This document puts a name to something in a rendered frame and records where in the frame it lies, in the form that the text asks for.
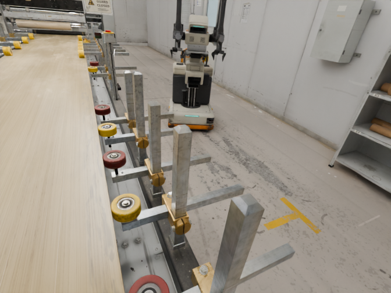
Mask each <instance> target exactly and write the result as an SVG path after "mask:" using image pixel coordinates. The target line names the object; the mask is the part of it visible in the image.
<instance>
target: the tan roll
mask: <svg viewBox="0 0 391 293"><path fill-rule="evenodd" d="M10 23H11V24H17V26H18V28H41V29H53V30H72V29H71V28H87V27H86V26H71V25H70V23H66V22H48V21H38V20H20V19H16V22H10Z"/></svg>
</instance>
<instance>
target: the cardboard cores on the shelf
mask: <svg viewBox="0 0 391 293"><path fill-rule="evenodd" d="M381 91H383V92H387V93H388V95H390V96H391V83H384V84H383V85H382V86H381ZM371 123H372V126H371V127H370V128H369V130H371V131H374V132H376V133H378V134H381V135H384V136H385V137H388V138H391V123H389V122H386V121H384V120H381V119H378V118H376V117H375V118H373V119H372V121H371Z"/></svg>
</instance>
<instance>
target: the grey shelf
mask: <svg viewBox="0 0 391 293"><path fill-rule="evenodd" d="M384 83H391V44H390V46H389V48H388V50H387V52H386V54H385V56H384V58H383V59H382V61H381V63H380V65H379V67H378V69H377V71H376V73H375V75H374V77H373V79H372V81H371V83H370V85H369V87H368V89H367V91H366V93H365V95H364V97H363V99H362V101H361V103H360V105H359V107H358V109H357V111H356V113H355V115H354V117H353V119H352V121H351V123H350V125H349V127H348V129H347V131H346V133H345V135H344V137H343V138H342V140H341V142H340V144H339V146H338V148H337V150H336V152H335V154H334V156H333V158H332V160H331V162H330V164H329V165H328V166H329V167H333V166H334V165H333V164H334V162H335V161H338V162H339V163H341V164H343V165H345V166H347V167H348V168H350V169H352V170H354V171H355V172H357V173H358V174H360V175H362V176H363V177H365V178H366V179H368V180H369V181H371V182H373V183H374V184H376V185H378V186H380V187H381V188H383V189H384V190H386V191H388V192H389V193H391V138H388V137H385V136H384V135H381V134H378V133H376V132H374V131H371V130H369V128H370V127H371V126H372V123H371V121H372V119H373V118H375V117H376V118H379V119H381V120H384V121H386V122H389V123H391V96H390V95H388V93H387V92H383V91H381V86H382V85H383V84H384ZM387 103H388V104H387ZM385 106H386V107H385ZM383 109H384V110H383ZM381 113H382V114H381ZM365 140H366V141H365ZM363 144H364V145H363ZM361 147H362V148H361Z"/></svg>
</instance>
